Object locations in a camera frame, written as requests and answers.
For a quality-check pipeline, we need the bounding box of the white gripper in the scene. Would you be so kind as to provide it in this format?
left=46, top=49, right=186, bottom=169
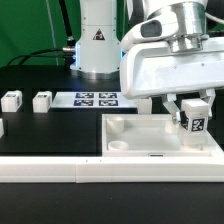
left=120, top=19, right=224, bottom=124

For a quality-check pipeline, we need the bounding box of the white square table top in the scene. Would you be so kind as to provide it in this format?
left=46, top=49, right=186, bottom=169
left=102, top=114, right=223, bottom=157

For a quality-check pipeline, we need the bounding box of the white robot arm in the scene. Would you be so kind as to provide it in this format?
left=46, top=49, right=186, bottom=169
left=71, top=0, right=224, bottom=115

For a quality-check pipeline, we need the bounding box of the marker plate with tags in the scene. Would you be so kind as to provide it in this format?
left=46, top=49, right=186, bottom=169
left=51, top=92, right=137, bottom=108

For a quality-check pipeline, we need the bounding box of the white L-shaped obstacle fence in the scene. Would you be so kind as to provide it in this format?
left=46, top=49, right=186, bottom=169
left=0, top=151, right=224, bottom=183

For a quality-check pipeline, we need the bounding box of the white block at left edge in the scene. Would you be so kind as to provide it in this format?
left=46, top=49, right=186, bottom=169
left=0, top=118, right=4, bottom=139

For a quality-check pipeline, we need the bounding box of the black cable bundle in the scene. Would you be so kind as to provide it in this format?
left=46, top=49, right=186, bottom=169
left=6, top=0, right=77, bottom=68

